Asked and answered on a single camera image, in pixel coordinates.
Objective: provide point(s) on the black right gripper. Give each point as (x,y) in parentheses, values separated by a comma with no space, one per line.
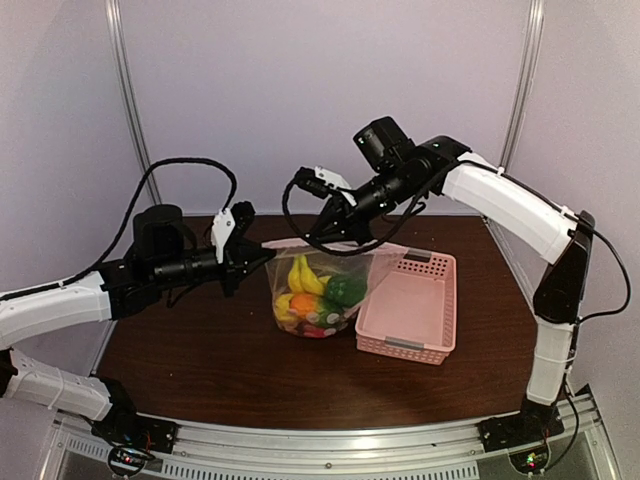
(351,225)

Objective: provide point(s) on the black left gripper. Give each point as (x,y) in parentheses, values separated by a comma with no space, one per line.
(240,256)

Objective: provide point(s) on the yellow toy banana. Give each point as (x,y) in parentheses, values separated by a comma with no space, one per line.
(302,279)

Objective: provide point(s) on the yellow toy lemon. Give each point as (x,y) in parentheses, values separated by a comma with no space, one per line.
(282,308)

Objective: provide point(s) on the green toy bell pepper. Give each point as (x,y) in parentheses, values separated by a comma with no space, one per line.
(346,290)

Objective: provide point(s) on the orange toy tangerine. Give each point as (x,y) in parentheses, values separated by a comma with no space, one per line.
(303,304)

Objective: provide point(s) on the clear zip top bag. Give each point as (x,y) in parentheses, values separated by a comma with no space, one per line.
(375,266)

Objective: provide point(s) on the green black toy watermelon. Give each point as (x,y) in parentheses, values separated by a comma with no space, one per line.
(328,318)

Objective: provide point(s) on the red toy apple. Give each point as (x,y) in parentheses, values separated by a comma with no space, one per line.
(311,331)

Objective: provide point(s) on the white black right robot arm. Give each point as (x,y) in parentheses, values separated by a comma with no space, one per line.
(562,238)

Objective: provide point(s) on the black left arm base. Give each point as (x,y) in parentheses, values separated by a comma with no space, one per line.
(123,424)

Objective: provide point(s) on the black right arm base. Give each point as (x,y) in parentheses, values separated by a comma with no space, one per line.
(520,430)

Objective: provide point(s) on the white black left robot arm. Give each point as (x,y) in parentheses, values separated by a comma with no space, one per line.
(112,290)

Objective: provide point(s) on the pink perforated plastic basket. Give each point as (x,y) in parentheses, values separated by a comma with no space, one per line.
(412,314)

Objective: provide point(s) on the left circuit board with leds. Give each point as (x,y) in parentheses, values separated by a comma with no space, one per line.
(127,460)

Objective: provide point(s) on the circuit board with leds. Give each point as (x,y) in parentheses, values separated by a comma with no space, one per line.
(127,460)
(530,461)

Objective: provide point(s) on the right circuit board with leds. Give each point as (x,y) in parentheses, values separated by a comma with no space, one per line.
(530,461)

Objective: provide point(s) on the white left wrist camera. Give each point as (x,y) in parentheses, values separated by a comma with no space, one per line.
(229,224)

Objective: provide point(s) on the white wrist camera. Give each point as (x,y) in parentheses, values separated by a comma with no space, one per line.
(229,224)
(323,183)

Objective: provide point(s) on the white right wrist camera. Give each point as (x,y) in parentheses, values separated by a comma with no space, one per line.
(323,183)

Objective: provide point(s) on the aluminium front rail frame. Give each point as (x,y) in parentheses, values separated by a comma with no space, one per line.
(449,450)

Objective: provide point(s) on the right aluminium corner post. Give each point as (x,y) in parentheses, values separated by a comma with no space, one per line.
(528,65)

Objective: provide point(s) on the aluminium corner post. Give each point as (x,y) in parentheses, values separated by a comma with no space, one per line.
(125,81)
(528,65)

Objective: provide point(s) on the left aluminium corner post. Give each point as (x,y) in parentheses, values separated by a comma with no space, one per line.
(125,81)

